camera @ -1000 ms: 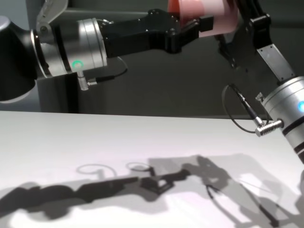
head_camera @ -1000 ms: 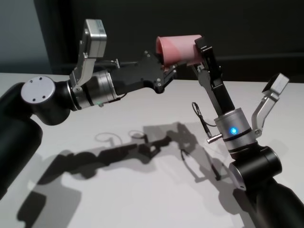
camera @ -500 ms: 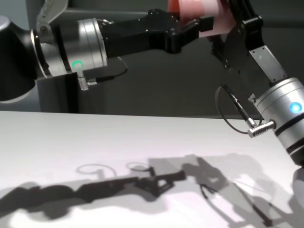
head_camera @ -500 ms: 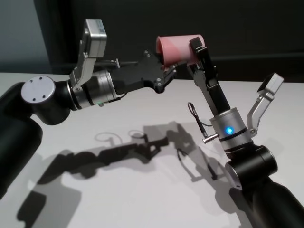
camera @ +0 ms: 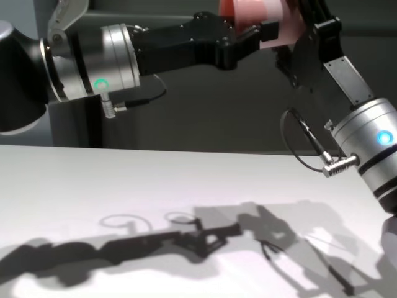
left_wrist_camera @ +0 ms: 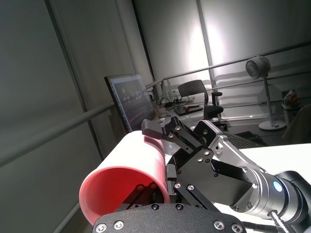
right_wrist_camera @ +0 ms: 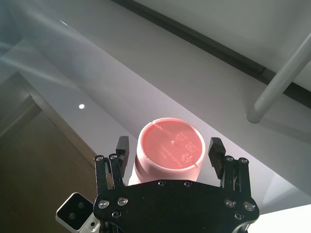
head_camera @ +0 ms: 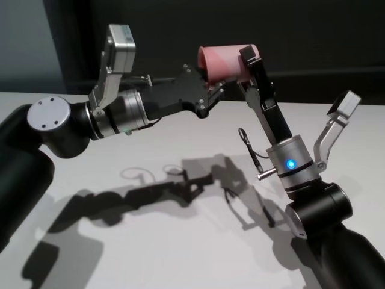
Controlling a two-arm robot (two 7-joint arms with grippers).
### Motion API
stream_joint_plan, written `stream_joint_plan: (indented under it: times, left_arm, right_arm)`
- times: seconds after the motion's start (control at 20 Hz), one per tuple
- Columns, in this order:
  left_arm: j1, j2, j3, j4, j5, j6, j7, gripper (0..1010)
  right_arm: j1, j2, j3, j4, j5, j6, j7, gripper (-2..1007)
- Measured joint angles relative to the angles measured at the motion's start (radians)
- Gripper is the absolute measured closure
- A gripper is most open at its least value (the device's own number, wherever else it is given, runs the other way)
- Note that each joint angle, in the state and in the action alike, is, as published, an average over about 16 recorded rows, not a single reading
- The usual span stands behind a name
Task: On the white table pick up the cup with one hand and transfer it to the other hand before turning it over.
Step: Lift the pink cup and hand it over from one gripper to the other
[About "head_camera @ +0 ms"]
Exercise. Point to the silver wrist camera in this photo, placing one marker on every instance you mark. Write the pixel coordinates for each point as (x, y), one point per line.
(346, 103)
(120, 48)

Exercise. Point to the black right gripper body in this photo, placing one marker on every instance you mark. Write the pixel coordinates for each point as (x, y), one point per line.
(276, 123)

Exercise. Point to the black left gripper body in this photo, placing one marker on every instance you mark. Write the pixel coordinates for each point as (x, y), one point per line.
(174, 96)

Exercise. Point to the dark grey partition panel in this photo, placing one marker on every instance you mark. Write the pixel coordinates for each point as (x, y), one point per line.
(270, 24)

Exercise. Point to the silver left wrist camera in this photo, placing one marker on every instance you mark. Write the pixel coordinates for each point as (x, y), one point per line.
(120, 48)

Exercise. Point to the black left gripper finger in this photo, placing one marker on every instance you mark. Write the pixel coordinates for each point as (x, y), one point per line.
(215, 93)

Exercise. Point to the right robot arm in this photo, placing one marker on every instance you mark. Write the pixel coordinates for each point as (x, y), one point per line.
(325, 207)

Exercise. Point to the pink plastic cup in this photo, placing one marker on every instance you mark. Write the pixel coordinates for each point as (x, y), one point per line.
(225, 63)

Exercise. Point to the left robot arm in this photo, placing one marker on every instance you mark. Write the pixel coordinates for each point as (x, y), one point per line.
(30, 150)

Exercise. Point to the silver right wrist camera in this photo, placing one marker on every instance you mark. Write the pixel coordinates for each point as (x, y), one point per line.
(346, 103)

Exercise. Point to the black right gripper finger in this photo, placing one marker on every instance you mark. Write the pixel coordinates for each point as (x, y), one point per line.
(249, 54)
(252, 97)

